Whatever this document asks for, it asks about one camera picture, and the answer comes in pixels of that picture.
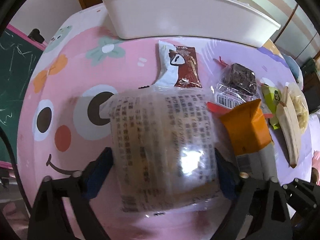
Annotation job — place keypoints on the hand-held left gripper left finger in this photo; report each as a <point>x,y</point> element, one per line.
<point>97,175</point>

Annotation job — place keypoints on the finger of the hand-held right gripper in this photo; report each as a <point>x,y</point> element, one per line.
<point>305,195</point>

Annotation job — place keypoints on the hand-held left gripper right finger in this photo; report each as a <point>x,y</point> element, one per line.
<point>226,180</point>

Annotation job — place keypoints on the orange and white snack packet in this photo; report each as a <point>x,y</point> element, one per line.
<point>250,127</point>

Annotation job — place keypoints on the beige wafer pack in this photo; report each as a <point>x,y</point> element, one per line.
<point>290,127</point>

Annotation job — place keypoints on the clear printed bread packet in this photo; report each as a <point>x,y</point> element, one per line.
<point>162,142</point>

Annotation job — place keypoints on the large yellow noodle snack bag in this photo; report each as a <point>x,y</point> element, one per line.
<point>301,105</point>

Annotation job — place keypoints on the green snack packet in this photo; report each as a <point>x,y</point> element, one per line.
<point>271,98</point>

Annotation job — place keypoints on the clear brownie packet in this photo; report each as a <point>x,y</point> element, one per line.
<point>237,80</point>

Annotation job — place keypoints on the brown and white snack packet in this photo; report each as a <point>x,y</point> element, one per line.
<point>185,67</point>

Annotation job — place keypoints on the white plastic bin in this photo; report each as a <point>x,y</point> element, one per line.
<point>187,17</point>

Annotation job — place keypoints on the cartoon printed tablecloth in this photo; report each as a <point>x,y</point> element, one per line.
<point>75,100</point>

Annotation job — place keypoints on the dark wooden furniture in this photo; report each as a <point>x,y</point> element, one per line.
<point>312,75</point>

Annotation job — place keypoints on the blue plush cushion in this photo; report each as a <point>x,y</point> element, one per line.
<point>293,67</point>

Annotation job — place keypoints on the black clamp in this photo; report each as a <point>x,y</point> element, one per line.
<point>37,35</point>

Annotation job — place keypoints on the green chalkboard with pink frame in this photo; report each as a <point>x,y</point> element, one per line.
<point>17,67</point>

